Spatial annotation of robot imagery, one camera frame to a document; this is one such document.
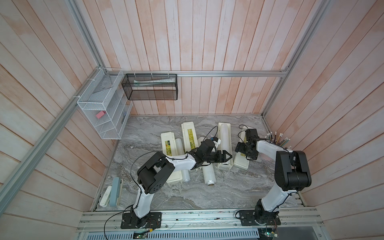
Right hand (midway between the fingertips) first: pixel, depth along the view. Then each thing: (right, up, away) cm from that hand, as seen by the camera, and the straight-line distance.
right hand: (243, 150), depth 99 cm
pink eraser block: (-86, +23, -16) cm, 91 cm away
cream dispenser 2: (-36, +9, -3) cm, 37 cm away
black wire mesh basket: (-64, +45, +6) cm, 78 cm away
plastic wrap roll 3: (-12, +8, +2) cm, 15 cm away
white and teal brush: (-78, -21, -21) cm, 83 cm away
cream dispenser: (-49, +3, -6) cm, 50 cm away
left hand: (-14, -3, -14) cm, 20 cm away
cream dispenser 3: (-3, -5, -5) cm, 8 cm away
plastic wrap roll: (-43, +3, -3) cm, 43 cm away
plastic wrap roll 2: (-25, -12, -15) cm, 31 cm away
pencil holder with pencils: (+13, +10, -9) cm, 18 cm away
